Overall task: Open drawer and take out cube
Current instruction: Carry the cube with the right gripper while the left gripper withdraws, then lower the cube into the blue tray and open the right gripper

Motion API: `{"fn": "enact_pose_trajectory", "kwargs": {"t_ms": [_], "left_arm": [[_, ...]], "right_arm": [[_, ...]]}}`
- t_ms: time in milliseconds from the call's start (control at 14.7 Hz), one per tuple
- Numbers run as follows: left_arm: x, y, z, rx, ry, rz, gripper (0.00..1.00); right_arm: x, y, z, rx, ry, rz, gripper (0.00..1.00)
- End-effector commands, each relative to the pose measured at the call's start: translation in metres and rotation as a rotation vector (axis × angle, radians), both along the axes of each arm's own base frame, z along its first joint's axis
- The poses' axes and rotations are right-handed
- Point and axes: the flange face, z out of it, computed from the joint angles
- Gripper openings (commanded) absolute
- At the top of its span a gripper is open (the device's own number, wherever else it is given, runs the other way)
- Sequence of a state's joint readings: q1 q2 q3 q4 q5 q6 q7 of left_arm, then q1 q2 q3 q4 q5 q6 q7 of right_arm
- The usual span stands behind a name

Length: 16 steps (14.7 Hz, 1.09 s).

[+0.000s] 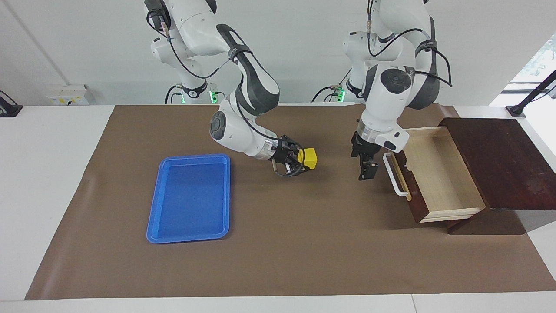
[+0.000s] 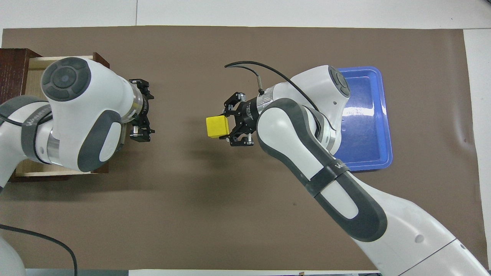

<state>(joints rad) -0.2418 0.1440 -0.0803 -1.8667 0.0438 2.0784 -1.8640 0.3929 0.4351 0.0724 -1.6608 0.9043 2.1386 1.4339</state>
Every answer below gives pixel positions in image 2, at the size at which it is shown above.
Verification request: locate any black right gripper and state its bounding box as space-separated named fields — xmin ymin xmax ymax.
xmin=219 ymin=92 xmax=262 ymax=147

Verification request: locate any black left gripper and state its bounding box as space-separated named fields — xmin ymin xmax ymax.
xmin=129 ymin=78 xmax=156 ymax=143

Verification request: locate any yellow cube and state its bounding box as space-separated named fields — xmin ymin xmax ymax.
xmin=206 ymin=116 xmax=231 ymax=138

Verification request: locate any brown table mat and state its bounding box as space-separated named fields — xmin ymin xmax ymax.
xmin=0 ymin=26 xmax=489 ymax=271

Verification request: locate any blue plastic tray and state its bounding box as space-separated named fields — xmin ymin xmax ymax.
xmin=329 ymin=66 xmax=393 ymax=172

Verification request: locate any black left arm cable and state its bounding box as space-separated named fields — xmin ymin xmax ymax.
xmin=0 ymin=224 xmax=78 ymax=276

